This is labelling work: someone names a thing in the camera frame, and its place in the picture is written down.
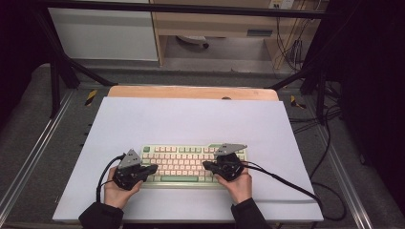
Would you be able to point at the yellow clamp left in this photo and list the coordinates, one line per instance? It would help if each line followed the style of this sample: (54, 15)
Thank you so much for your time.
(91, 97)

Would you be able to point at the white power strip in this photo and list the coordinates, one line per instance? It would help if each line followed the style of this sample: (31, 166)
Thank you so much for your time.
(281, 4)

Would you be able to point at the green and cream mechanical keyboard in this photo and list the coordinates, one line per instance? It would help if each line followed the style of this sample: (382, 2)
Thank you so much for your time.
(181, 165)

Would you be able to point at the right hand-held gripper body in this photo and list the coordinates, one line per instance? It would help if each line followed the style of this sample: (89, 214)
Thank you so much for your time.
(230, 165)

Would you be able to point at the person's right hand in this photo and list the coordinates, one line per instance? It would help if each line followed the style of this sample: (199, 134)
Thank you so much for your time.
(240, 189)

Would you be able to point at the light wooden table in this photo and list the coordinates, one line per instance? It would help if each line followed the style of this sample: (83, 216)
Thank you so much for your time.
(178, 92)

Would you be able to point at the white cabinet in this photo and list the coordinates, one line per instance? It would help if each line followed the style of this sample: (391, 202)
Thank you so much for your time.
(102, 35)

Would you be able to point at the aluminium rail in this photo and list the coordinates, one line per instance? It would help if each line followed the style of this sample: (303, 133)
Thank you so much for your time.
(35, 152)
(347, 181)

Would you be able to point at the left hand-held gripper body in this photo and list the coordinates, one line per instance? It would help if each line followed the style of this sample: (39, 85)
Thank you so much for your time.
(127, 176)

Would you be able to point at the yellow clamp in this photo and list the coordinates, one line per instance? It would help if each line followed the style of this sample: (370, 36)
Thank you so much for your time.
(91, 97)
(296, 103)

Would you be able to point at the white chair base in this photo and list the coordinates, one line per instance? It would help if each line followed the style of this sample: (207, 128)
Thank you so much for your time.
(192, 39)

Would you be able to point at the light wooden desk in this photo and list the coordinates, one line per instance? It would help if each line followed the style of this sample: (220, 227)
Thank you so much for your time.
(216, 27)

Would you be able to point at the black curtain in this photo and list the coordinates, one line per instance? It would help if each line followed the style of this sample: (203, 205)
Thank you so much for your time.
(16, 47)
(372, 79)

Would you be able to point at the black metal crossbar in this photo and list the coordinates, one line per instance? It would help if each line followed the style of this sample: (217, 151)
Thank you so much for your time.
(191, 8)

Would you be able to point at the yellow clamp right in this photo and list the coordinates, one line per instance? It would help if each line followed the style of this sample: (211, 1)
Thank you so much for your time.
(296, 103)

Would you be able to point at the person's left hand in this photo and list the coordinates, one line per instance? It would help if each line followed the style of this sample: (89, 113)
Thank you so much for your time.
(116, 195)

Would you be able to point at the black metal stand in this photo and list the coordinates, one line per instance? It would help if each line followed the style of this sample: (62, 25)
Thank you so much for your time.
(320, 92)
(54, 82)

